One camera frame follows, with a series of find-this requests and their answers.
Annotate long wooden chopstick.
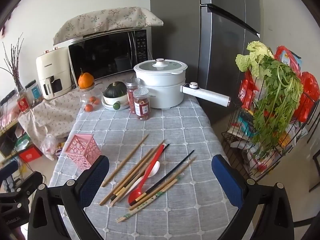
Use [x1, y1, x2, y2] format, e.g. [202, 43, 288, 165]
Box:
[101, 134, 149, 187]

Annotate dark brown chopstick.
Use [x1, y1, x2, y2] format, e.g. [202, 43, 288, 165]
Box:
[109, 143, 170, 202]

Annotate pink plastic utensil basket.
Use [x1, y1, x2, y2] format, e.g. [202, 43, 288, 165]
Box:
[65, 134, 101, 171]

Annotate red plastic spoon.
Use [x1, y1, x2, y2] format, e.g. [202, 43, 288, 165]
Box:
[128, 144, 165, 203]

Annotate black chopstick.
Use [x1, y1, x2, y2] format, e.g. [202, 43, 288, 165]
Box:
[129, 150, 194, 206]

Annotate disposable bamboo chopsticks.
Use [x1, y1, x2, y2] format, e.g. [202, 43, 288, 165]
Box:
[116, 176, 181, 223]

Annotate white plastic spoon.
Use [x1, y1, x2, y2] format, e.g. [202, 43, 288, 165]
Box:
[124, 160, 161, 198]

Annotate white bowl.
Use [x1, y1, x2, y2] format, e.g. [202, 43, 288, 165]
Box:
[101, 94, 129, 111]

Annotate glass jar with small oranges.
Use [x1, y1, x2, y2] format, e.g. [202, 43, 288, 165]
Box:
[80, 83, 102, 113]

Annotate front clear snack jar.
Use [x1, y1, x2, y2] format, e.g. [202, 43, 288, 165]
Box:
[133, 87, 150, 120]

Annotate clear snack jar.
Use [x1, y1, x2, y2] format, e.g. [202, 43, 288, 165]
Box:
[125, 77, 140, 113]
[133, 87, 150, 120]

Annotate dark green pumpkin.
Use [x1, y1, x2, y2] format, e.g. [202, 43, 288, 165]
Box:
[103, 81, 127, 98]

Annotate red plastic bag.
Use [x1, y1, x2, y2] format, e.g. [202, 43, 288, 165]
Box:
[293, 72, 319, 122]

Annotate orange tangerine on jar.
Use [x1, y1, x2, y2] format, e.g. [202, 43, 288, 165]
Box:
[78, 70, 94, 89]

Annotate rear clear snack jar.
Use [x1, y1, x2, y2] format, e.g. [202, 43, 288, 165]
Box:
[125, 77, 140, 113]

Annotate green leafy herb bunch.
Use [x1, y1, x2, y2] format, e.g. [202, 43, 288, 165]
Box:
[253, 56, 303, 156]

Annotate white air fryer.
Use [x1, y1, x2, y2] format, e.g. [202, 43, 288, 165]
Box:
[36, 47, 72, 100]

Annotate white electric cooking pot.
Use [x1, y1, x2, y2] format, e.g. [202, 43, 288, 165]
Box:
[133, 59, 231, 109]

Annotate black microwave oven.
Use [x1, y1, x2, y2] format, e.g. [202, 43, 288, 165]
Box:
[68, 28, 148, 86]

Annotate pale green cabbage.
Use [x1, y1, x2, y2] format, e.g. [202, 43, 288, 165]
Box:
[235, 41, 274, 77]

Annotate floral cloth cover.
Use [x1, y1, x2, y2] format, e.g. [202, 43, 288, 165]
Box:
[53, 7, 164, 45]

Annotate grey refrigerator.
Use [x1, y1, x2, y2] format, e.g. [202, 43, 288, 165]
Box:
[149, 0, 261, 126]

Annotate black wire rack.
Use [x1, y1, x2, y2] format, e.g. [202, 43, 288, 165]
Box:
[221, 71, 319, 180]

